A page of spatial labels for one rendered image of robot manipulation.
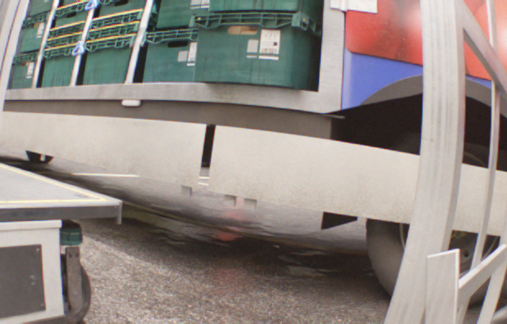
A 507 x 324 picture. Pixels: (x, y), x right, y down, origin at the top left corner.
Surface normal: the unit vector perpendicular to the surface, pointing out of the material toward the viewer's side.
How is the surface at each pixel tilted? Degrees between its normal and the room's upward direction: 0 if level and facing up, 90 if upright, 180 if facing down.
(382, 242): 88
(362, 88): 90
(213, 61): 93
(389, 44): 90
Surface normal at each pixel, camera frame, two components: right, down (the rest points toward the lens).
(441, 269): -0.64, -0.05
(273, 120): -0.46, -0.02
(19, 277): 0.90, 0.14
